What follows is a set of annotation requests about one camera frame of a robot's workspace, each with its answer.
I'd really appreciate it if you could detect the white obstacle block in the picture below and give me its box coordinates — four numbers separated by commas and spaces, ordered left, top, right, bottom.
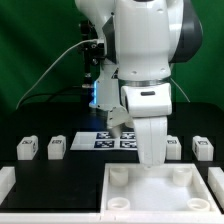
208, 167, 224, 210
0, 167, 16, 205

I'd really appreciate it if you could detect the black camera stand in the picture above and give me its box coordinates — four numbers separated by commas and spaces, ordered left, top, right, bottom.
79, 20, 99, 88

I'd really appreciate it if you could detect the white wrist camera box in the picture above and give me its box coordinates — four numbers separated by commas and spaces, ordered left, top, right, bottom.
121, 83, 172, 118

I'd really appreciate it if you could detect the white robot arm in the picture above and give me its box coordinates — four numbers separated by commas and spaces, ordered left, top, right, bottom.
75, 0, 202, 166

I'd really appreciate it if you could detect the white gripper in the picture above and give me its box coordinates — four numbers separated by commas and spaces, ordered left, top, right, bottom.
107, 107, 167, 167

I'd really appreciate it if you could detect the white left obstacle block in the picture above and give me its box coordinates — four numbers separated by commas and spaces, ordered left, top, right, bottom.
0, 167, 16, 205

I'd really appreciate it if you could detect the white right obstacle block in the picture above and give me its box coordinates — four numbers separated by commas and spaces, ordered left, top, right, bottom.
208, 167, 224, 210

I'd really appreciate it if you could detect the black cable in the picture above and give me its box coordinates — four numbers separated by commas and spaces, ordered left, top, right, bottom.
19, 85, 94, 108

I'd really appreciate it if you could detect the white cable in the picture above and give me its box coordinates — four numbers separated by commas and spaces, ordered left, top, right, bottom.
15, 38, 98, 110

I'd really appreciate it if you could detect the white marker base sheet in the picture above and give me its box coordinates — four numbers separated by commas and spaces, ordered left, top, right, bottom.
71, 131, 137, 150

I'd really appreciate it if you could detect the white square tabletop tray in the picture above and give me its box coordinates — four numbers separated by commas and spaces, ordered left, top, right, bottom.
101, 163, 221, 215

